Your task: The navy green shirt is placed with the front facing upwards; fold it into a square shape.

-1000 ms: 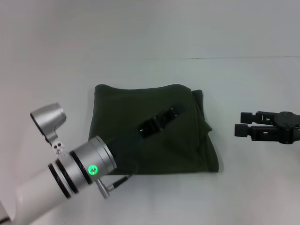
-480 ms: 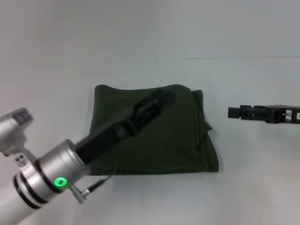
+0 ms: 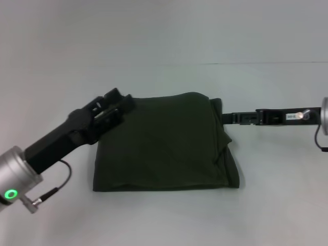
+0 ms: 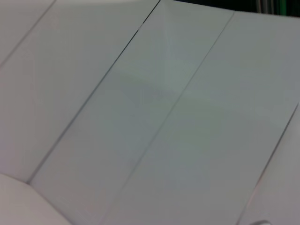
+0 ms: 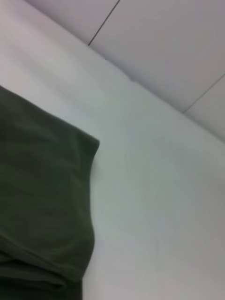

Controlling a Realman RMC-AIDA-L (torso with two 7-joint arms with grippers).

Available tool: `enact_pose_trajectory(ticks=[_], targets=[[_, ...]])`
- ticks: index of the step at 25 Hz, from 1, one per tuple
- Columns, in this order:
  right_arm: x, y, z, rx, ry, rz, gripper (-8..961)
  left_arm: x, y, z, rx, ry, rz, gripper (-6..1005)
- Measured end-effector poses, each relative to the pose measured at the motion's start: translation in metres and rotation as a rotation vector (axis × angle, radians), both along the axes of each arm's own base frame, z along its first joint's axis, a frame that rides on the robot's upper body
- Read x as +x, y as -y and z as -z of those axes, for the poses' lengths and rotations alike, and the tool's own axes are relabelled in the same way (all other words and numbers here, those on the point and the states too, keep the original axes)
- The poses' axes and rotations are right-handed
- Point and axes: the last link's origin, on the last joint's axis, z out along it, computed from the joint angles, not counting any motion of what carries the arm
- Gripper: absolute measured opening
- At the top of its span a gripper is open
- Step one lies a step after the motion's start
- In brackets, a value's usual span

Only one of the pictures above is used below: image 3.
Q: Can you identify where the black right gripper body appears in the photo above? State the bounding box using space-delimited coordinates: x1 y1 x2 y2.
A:
255 108 324 127

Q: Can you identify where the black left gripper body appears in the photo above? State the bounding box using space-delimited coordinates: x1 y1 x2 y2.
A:
25 96 126 174

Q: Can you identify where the dark green FREE T-shirt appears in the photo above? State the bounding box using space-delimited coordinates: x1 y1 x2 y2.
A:
92 91 241 192

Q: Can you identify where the right gripper cable with plug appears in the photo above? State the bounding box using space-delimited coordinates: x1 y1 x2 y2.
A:
294 109 328 154

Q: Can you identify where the gripper cable with plug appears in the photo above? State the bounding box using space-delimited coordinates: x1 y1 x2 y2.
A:
294 109 328 154
27 160 73 208

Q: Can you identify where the left gripper cable with plug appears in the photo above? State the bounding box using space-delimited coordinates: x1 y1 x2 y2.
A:
27 160 73 208

